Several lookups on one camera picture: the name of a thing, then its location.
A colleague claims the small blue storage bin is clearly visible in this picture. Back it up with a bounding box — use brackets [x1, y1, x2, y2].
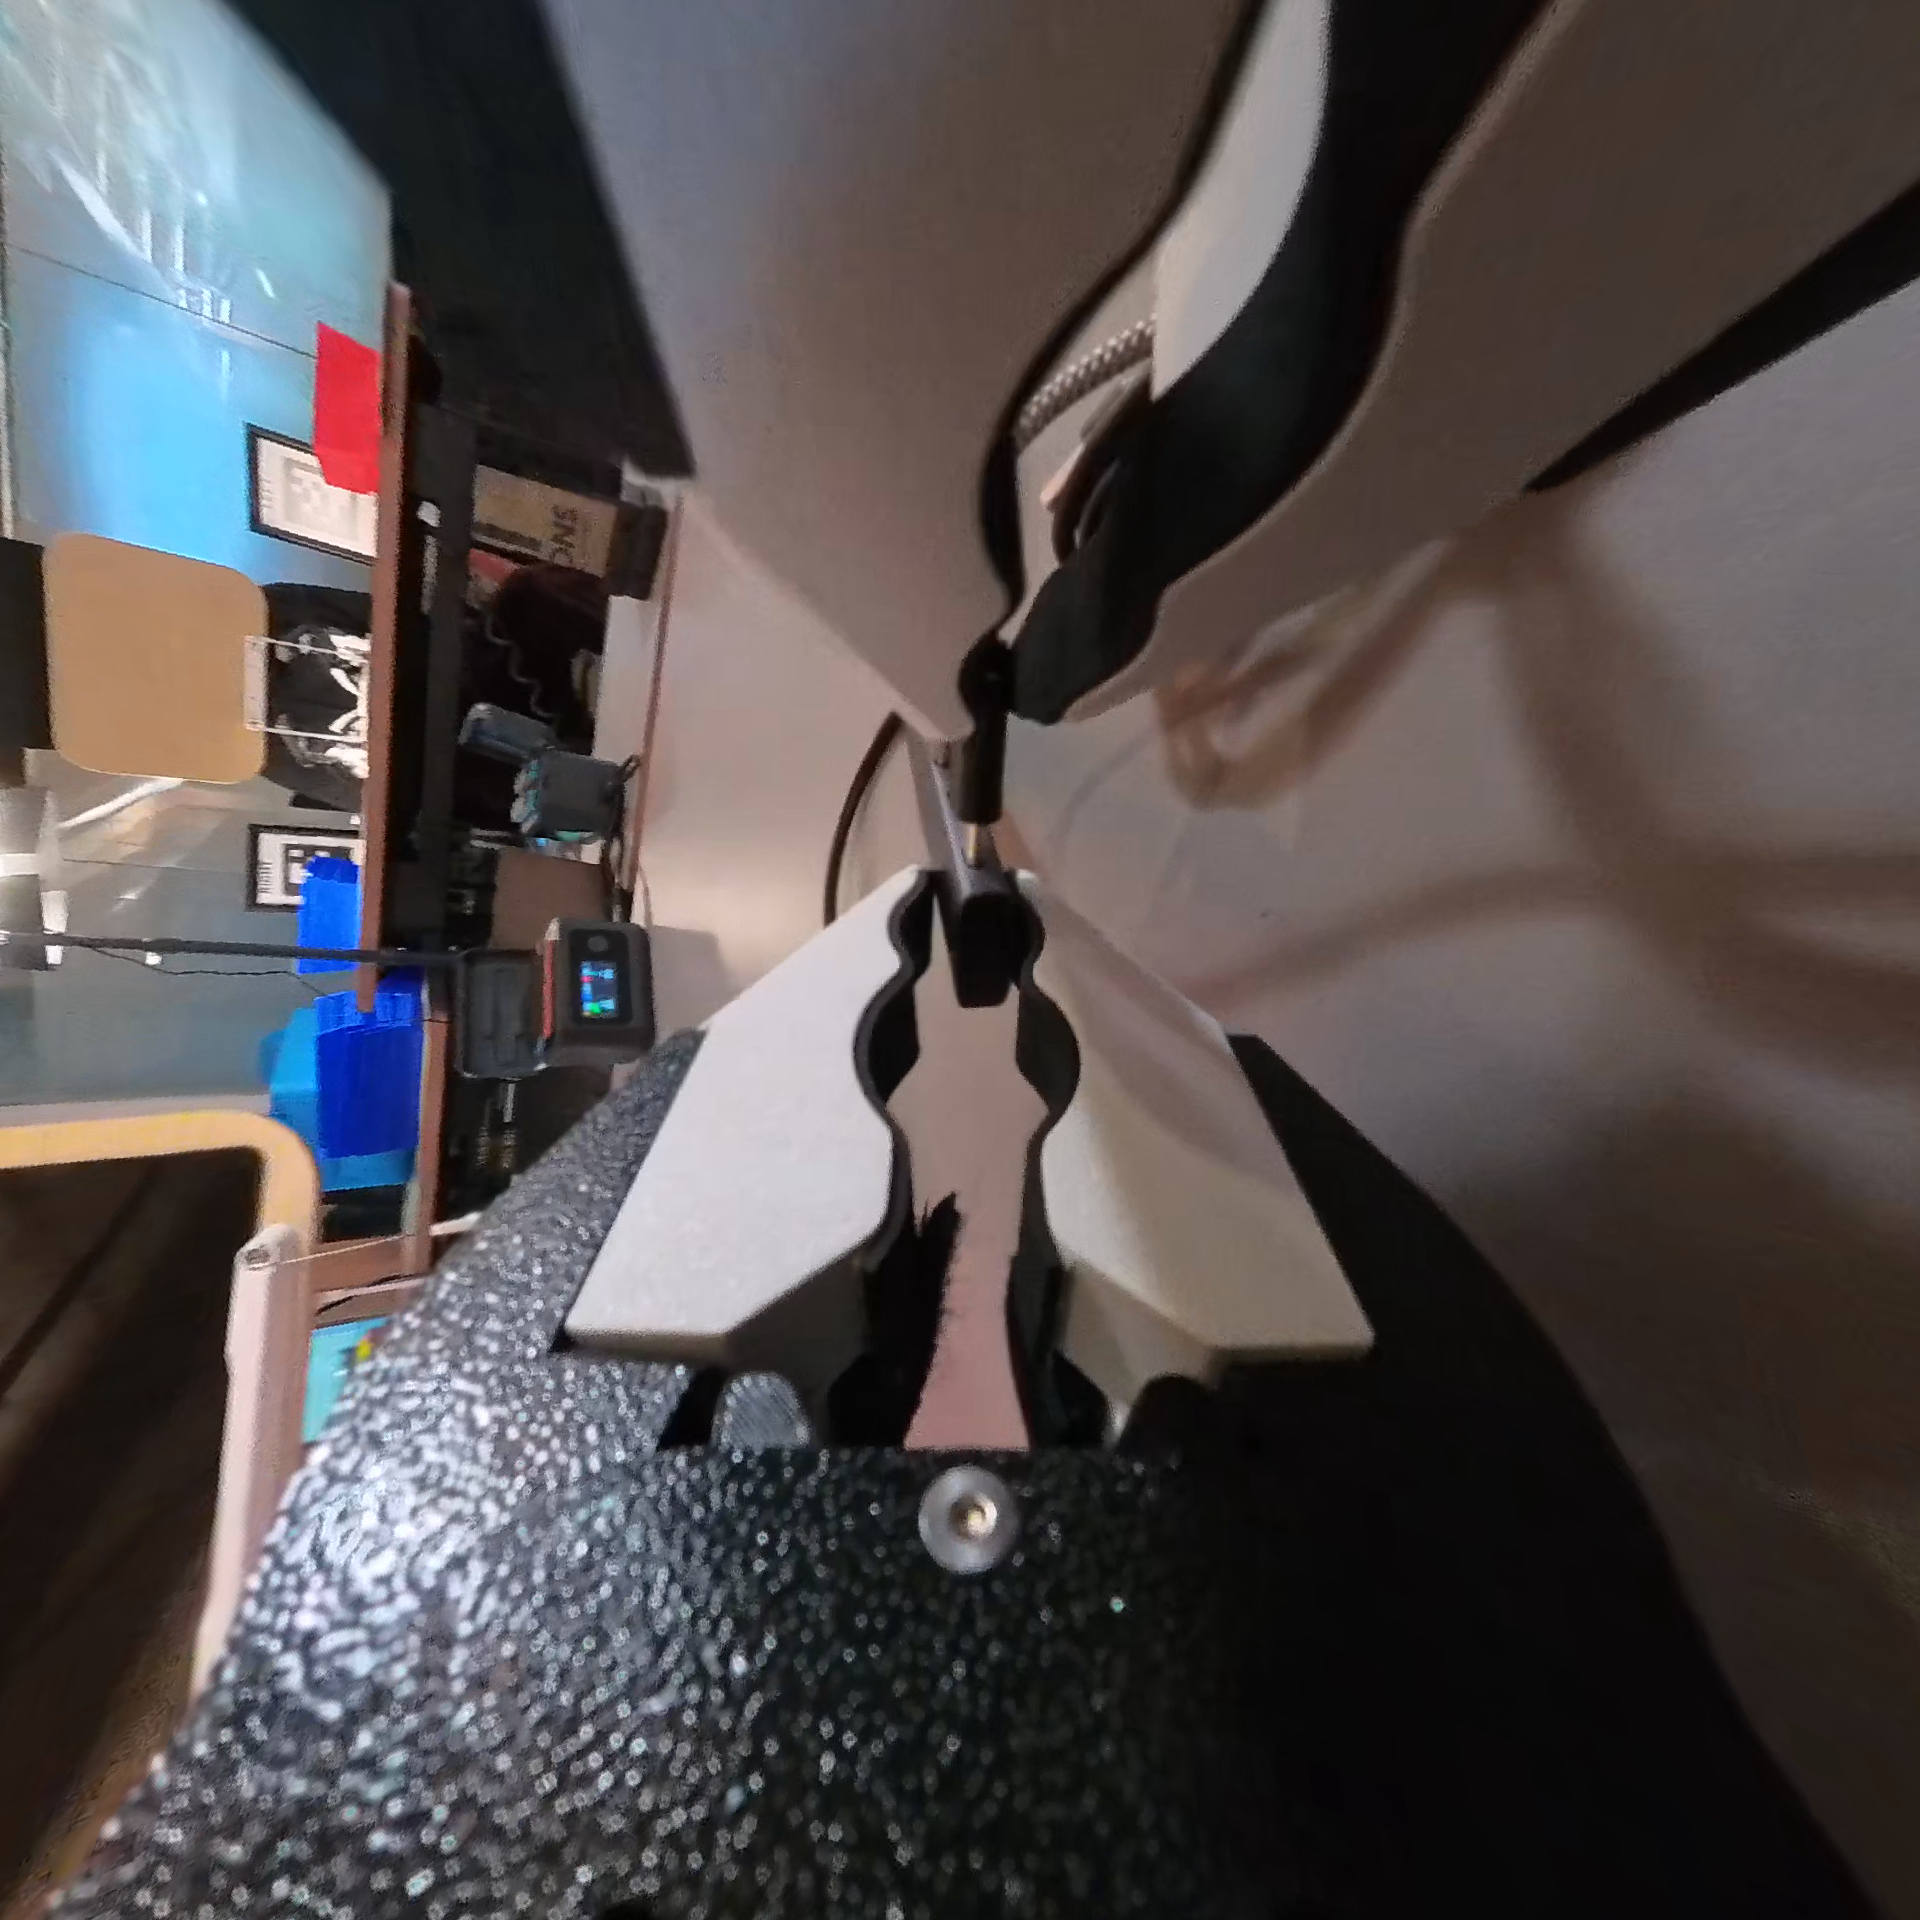
[295, 851, 367, 981]

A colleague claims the dark grey hub cable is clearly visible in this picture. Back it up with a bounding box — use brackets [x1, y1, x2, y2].
[815, 711, 905, 923]

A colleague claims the black shirt with white print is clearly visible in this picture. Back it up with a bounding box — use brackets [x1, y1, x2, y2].
[267, 583, 374, 781]

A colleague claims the black panel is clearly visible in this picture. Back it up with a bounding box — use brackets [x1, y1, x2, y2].
[0, 537, 51, 752]

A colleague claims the large black board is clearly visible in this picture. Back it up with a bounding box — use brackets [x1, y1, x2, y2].
[223, 0, 694, 486]

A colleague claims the large blue storage bin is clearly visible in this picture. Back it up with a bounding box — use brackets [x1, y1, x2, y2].
[263, 968, 436, 1199]

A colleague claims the dark wooden shelf unit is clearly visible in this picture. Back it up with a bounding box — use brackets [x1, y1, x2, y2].
[357, 281, 677, 1022]

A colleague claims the small black camera with screen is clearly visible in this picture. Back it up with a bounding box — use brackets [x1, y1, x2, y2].
[451, 920, 656, 1081]

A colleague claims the tan rounded board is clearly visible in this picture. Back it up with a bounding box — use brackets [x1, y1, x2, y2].
[41, 534, 271, 785]

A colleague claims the dark wooden table, tan edge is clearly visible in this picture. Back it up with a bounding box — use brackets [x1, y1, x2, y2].
[0, 1113, 324, 1920]

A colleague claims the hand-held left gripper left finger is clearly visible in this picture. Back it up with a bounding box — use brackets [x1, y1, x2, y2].
[560, 867, 943, 1446]

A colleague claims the dark grey gadget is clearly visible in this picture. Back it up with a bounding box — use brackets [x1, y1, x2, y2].
[457, 703, 632, 842]

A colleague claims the black boom pole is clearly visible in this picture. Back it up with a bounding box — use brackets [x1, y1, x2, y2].
[0, 929, 459, 969]

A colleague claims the black framed picture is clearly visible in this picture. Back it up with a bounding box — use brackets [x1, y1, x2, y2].
[244, 423, 380, 567]
[244, 821, 365, 912]

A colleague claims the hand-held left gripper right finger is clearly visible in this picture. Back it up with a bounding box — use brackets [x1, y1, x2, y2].
[1007, 872, 1375, 1446]

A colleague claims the red sign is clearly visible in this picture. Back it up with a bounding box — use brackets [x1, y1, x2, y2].
[310, 321, 385, 491]

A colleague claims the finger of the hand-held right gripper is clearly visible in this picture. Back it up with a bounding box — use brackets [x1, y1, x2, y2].
[1012, 0, 1920, 729]
[1132, 0, 1567, 505]

